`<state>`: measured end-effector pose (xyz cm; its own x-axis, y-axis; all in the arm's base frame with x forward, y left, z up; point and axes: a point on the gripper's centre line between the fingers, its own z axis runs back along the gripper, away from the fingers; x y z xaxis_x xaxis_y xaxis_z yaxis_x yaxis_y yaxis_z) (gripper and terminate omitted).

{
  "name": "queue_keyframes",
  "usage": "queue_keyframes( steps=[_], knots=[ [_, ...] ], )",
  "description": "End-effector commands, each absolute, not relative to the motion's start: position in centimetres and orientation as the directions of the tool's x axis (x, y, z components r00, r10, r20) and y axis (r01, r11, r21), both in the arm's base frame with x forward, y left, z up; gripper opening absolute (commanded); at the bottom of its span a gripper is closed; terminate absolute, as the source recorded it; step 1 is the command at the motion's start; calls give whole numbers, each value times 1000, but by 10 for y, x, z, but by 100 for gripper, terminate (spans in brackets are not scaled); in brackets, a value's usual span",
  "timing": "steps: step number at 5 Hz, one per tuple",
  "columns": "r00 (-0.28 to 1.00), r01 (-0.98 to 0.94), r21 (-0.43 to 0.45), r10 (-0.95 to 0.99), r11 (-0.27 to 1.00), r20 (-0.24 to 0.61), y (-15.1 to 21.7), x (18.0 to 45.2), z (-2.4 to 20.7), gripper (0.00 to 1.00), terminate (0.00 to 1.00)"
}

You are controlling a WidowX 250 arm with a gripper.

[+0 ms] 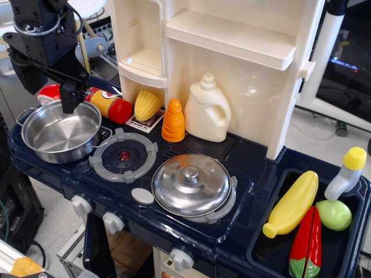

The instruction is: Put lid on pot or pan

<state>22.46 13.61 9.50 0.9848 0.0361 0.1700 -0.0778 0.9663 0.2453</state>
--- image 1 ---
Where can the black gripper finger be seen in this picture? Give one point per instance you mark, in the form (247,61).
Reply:
(85,92)
(70,96)

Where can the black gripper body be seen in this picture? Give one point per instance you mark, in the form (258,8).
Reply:
(36,59)

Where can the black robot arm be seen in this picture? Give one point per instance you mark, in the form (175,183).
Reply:
(40,18)

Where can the stainless steel pot lid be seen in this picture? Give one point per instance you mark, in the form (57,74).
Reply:
(192,185)

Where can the red white toy can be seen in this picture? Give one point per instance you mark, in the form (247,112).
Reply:
(49,94)

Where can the red orange toy can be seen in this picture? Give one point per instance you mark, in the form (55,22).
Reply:
(111,106)

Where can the yellow toy corn cob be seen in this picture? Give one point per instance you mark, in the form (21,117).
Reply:
(146,105)

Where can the small printed card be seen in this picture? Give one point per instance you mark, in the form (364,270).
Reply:
(148,125)

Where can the grey left stove burner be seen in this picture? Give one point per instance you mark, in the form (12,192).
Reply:
(124,157)

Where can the orange toy carrot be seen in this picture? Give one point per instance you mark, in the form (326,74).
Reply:
(173,128)

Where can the grey left stove knob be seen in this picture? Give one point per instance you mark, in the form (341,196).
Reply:
(80,205)

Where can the grey stove knob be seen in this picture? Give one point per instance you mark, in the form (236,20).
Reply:
(80,205)
(113,223)
(182,261)

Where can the navy toy kitchen counter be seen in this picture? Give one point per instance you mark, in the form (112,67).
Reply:
(234,246)

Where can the grey oval stove button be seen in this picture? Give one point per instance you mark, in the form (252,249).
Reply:
(142,196)

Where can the cream toy detergent bottle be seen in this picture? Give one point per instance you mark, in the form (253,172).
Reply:
(207,112)

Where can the grey middle stove knob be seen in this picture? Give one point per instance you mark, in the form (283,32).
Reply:
(113,223)

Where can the cream toy kitchen shelf unit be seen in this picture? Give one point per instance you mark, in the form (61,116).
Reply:
(258,52)

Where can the grey right stove knob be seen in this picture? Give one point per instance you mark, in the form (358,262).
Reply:
(182,261)

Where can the yellow toy banana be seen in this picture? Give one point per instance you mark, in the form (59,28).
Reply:
(292,207)

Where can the grey yellow toy faucet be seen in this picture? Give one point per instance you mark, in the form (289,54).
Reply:
(353,163)

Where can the red toy chili pepper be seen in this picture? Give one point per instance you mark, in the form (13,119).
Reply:
(305,259)

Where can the green toy pear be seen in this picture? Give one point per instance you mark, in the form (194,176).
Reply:
(334,214)

